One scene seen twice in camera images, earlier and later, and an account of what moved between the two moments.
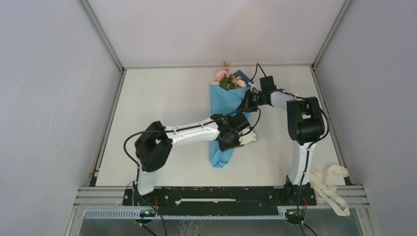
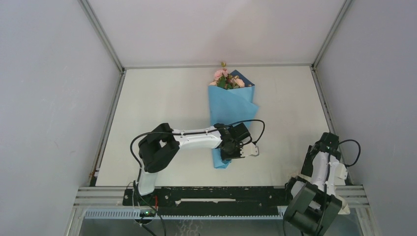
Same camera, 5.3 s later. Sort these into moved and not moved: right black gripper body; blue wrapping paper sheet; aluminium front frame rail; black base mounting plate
Moved: right black gripper body
Not moved: aluminium front frame rail; black base mounting plate; blue wrapping paper sheet
